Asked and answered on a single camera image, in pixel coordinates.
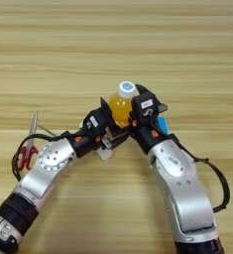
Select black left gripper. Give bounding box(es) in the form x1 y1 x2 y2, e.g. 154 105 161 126
70 96 132 159

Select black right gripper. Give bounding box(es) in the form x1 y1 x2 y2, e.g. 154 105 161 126
130 83 172 156

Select orange juice bottle white cap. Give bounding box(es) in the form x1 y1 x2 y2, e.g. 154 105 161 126
107 80 137 129

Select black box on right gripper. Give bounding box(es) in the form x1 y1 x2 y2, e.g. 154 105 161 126
131 91 162 124

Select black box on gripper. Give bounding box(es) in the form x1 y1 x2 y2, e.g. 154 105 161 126
81 110 109 137
131 91 162 124

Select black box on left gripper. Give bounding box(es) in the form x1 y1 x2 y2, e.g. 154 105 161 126
81 110 109 137

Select blue eraser block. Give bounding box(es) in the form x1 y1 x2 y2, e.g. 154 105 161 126
156 115 171 135

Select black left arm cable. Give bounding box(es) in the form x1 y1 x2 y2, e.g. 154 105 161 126
11 131 72 182

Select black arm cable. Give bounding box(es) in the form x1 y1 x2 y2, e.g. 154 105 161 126
11 131 72 182
169 133 231 213

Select red handled scissors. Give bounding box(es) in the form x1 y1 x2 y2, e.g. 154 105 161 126
17 111 40 173

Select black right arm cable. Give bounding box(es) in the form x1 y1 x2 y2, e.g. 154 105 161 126
169 133 231 213

